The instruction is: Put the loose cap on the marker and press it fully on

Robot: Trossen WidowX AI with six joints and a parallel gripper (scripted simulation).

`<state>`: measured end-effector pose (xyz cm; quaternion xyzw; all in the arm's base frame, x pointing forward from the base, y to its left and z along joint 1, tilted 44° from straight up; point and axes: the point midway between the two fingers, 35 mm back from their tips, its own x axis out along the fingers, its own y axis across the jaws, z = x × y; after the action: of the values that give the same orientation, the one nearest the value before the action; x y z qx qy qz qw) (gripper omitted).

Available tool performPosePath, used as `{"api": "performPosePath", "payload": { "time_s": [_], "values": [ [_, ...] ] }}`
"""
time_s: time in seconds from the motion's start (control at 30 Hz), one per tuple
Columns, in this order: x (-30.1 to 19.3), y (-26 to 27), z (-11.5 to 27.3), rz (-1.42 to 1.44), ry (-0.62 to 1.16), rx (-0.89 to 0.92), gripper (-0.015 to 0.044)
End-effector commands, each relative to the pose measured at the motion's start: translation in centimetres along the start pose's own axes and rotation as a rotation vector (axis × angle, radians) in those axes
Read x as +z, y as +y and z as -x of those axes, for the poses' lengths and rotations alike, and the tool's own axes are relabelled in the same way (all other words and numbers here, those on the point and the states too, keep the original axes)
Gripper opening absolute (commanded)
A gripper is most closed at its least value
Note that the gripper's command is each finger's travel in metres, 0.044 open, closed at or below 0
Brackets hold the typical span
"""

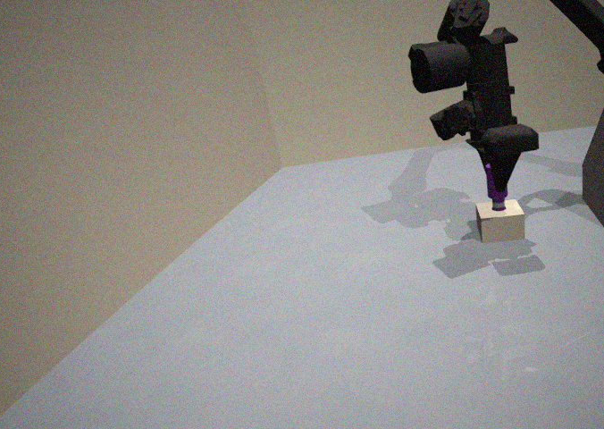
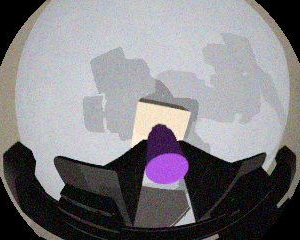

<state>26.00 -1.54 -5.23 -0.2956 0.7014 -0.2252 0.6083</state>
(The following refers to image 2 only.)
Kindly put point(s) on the beige block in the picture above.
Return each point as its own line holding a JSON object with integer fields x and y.
{"x": 154, "y": 112}

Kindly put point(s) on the purple cylindrical cap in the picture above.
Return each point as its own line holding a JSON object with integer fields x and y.
{"x": 166, "y": 163}

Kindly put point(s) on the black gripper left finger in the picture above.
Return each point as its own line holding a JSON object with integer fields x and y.
{"x": 121, "y": 179}

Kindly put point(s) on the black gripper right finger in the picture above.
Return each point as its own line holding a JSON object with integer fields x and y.
{"x": 209, "y": 179}

